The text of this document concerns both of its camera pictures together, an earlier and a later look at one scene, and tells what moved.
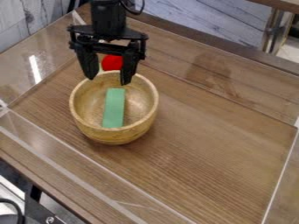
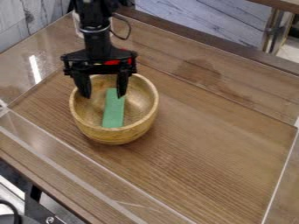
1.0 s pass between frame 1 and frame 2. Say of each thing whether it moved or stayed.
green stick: stayed
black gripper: moved
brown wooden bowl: stayed
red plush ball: stayed
